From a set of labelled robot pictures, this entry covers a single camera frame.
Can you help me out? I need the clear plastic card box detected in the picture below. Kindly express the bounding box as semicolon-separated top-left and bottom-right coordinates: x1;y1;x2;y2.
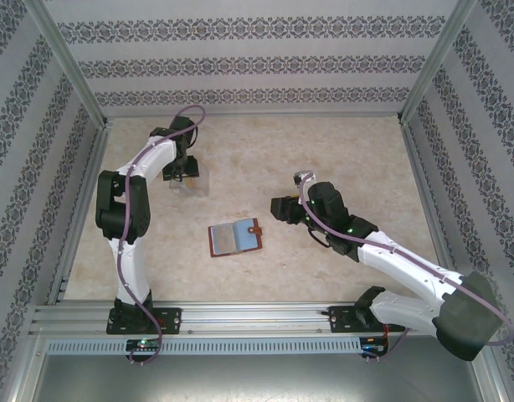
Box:
167;168;211;198

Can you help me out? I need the brown leather card holder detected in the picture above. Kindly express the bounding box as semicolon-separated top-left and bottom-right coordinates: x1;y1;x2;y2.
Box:
208;217;265;258

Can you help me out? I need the silver grey credit card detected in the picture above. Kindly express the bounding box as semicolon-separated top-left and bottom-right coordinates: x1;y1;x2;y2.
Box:
212;228;237;255

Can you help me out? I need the small circuit board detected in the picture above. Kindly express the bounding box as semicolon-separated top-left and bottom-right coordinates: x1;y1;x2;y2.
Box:
126;338;162;351
361;336;391;352

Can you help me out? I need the grey sheet metal panel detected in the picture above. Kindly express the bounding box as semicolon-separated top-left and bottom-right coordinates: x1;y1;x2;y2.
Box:
13;330;505;402

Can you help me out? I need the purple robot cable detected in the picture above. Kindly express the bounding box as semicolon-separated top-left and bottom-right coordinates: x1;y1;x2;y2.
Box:
116;105;208;366
299;174;514;362

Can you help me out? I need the aluminium table end rail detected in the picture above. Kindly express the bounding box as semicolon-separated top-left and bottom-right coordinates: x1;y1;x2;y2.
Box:
104;111;404;121

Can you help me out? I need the aluminium table side rail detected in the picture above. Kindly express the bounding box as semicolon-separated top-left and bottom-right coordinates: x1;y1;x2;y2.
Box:
46;119;115;306
398;119;466;302

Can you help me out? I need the aluminium mounting rail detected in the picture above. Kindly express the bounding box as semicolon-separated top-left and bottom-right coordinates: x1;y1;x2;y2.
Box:
28;301;438;336

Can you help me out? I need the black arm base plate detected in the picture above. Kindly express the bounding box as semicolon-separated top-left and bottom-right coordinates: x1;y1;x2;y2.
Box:
328;305;394;335
105;307;184;336

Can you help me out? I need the aluminium frame post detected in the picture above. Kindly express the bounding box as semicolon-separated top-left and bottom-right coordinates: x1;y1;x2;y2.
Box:
396;0;479;126
21;0;115;129

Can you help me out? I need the slotted grey cable duct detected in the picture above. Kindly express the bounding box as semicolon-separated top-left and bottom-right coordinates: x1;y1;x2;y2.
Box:
44;338;363;356

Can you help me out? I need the aluminium frame beam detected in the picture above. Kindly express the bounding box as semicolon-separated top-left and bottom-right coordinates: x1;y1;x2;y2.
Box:
470;351;514;402
5;330;47;402

